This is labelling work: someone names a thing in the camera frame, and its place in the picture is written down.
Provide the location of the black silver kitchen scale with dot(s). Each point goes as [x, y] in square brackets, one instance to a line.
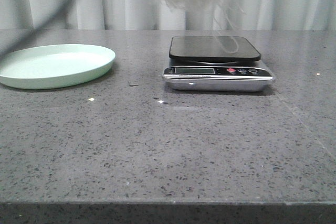
[215, 63]

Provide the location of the light green plastic plate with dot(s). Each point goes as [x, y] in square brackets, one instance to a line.
[55, 66]

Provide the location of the white pleated curtain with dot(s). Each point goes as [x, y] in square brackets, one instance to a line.
[150, 14]

